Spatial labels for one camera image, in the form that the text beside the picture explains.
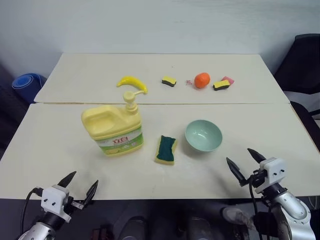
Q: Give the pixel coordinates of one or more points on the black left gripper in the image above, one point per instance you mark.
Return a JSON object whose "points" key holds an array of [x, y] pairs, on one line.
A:
{"points": [[76, 205]]}

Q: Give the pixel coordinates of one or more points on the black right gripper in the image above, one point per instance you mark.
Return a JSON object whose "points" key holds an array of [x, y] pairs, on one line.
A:
{"points": [[258, 178]]}

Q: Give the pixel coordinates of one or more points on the yellow detergent pump bottle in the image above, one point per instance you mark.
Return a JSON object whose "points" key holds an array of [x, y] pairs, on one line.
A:
{"points": [[112, 125]]}

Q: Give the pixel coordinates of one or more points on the light green bowl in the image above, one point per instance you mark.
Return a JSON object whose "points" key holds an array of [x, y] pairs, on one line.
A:
{"points": [[203, 136]]}

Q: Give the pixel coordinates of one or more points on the small yellow black sponge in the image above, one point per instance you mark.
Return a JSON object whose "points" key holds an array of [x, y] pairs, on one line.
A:
{"points": [[221, 85], [169, 81]]}

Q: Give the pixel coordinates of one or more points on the green and yellow sponge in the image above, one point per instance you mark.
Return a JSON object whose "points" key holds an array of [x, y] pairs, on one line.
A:
{"points": [[165, 150]]}

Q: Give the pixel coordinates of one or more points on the pink sponge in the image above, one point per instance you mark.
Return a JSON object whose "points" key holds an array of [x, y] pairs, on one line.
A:
{"points": [[231, 80]]}

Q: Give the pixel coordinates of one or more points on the orange fruit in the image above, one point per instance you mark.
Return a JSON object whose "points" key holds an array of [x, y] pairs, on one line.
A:
{"points": [[202, 80]]}

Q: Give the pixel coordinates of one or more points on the small pink wrapper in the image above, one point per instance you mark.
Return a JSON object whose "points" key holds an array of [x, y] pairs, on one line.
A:
{"points": [[188, 82]]}

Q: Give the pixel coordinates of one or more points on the black office chair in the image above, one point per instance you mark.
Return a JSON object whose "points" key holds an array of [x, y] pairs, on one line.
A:
{"points": [[302, 65]]}

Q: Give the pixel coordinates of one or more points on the blue rolled yoga mat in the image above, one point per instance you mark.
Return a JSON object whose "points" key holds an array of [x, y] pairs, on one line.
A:
{"points": [[25, 83]]}

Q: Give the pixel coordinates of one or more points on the yellow banana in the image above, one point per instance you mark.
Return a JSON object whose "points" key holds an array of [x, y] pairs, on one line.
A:
{"points": [[130, 80]]}

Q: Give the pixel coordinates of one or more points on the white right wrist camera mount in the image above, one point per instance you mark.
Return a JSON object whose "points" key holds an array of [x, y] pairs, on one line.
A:
{"points": [[273, 170]]}

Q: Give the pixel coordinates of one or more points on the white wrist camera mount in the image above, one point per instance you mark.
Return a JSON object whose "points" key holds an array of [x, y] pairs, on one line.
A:
{"points": [[273, 170], [53, 200]]}

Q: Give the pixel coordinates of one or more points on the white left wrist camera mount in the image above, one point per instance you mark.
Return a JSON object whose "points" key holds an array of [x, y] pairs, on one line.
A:
{"points": [[53, 200]]}

